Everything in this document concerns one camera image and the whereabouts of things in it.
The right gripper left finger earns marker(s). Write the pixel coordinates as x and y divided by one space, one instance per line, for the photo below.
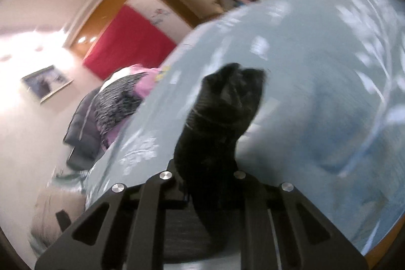
124 229

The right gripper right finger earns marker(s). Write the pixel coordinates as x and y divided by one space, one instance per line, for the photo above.
282 229

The black leopard print pants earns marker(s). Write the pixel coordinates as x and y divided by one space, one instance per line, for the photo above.
204 157

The tan pillow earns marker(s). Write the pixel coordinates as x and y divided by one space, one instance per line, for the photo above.
53 205

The dark grey quilted headboard cushion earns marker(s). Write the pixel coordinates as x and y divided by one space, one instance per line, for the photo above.
83 136

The grey leaf print bedspread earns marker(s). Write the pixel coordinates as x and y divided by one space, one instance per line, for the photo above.
332 116

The black white leopard garment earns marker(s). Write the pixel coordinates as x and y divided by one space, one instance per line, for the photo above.
116 102

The pink cloth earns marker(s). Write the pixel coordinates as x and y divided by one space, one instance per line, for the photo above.
143 89

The framed wall picture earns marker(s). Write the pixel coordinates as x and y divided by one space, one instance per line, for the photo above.
46 82

